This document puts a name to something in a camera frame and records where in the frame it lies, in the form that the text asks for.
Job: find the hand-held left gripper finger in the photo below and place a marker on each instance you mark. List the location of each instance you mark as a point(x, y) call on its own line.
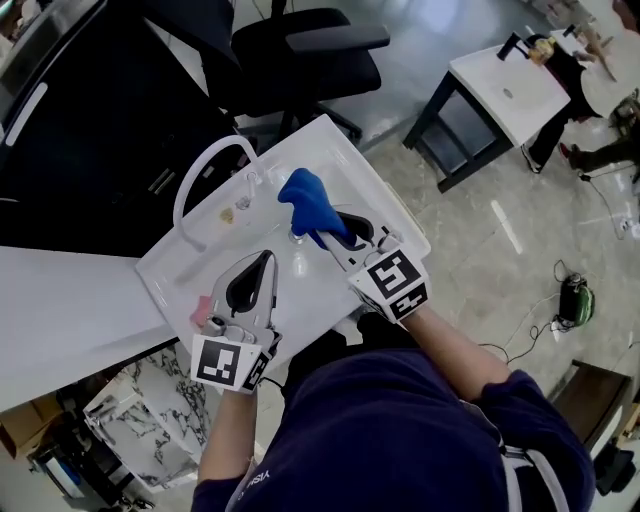
point(240, 280)
point(272, 295)

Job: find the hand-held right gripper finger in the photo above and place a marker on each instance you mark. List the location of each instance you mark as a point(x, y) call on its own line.
point(362, 225)
point(340, 250)

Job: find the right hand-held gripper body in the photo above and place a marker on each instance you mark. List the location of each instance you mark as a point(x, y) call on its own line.
point(392, 280)

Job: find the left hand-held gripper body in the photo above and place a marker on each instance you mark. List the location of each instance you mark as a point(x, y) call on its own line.
point(220, 360)

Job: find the white sink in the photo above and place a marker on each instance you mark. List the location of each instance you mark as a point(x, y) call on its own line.
point(310, 295)

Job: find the blue towel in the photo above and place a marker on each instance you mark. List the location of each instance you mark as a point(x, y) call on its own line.
point(310, 200)

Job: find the person's left forearm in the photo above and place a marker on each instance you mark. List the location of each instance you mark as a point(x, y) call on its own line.
point(227, 435)

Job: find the person's right forearm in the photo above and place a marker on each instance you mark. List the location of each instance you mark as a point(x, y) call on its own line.
point(450, 345)

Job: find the metal sink drain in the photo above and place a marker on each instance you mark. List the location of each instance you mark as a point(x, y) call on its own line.
point(297, 238)

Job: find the person's black trousers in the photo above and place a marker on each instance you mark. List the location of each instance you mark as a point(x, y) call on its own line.
point(345, 350)

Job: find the marble pattern box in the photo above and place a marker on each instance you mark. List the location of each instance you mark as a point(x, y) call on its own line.
point(150, 425)

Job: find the white arched faucet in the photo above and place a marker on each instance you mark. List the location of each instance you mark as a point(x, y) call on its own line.
point(200, 170)

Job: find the person's navy shirt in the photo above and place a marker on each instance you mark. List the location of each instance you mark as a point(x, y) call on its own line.
point(390, 440)

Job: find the black office chair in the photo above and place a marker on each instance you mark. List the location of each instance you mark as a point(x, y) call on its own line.
point(305, 55)

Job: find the green and black device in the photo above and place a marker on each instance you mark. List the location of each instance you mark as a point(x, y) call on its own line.
point(576, 300)

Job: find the white washbasin with black faucet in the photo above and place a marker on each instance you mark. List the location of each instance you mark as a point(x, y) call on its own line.
point(515, 95)

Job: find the black cabinet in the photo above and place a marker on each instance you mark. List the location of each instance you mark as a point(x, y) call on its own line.
point(85, 150)

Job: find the cardboard box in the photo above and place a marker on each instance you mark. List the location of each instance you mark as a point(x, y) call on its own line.
point(27, 425)

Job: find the dark wooden stool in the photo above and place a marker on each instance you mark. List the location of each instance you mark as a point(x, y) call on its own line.
point(595, 400)

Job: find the white power strip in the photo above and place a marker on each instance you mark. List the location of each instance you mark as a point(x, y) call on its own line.
point(625, 225)

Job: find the round white table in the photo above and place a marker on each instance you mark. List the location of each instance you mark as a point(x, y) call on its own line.
point(615, 75)

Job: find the black bag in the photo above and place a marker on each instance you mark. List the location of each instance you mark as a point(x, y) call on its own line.
point(617, 470)

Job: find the black frame table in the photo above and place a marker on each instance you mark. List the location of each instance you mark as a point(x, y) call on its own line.
point(450, 135)

